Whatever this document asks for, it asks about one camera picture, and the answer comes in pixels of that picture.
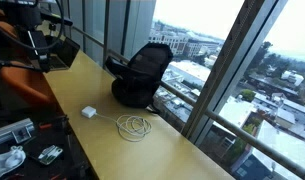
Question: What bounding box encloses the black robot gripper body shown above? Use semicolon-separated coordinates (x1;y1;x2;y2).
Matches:
1;0;44;31

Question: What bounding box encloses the white charger cable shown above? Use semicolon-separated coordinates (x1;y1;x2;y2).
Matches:
80;105;153;143

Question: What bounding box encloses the black backpack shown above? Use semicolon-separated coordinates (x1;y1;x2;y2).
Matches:
104;42;175;110

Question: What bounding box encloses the dark laptop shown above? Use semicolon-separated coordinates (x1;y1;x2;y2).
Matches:
27;32;82;72

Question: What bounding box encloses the orange office chair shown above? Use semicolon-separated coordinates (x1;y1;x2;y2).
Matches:
0;8;57;108

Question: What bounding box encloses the dark window mullion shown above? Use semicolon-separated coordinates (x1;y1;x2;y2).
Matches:
102;0;111;69

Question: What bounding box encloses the small green circuit board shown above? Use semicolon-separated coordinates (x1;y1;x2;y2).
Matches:
36;144;64;167

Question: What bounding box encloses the white face mask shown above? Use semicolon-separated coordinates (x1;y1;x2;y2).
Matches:
0;145;27;180

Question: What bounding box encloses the metal window railing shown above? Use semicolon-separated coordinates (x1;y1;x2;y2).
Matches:
71;25;305;180

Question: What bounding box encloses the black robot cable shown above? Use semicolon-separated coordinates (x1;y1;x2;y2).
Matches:
0;0;66;52

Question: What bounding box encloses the black camera stand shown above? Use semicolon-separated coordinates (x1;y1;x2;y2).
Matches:
0;22;58;74

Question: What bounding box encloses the black clamp red handle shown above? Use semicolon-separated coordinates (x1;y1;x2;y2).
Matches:
37;114;70;132

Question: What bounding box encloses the aluminium extrusion rail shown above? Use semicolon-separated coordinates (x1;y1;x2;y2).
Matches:
0;117;36;148

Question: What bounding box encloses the grey window frame post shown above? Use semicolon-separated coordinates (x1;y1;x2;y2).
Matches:
181;0;289;147

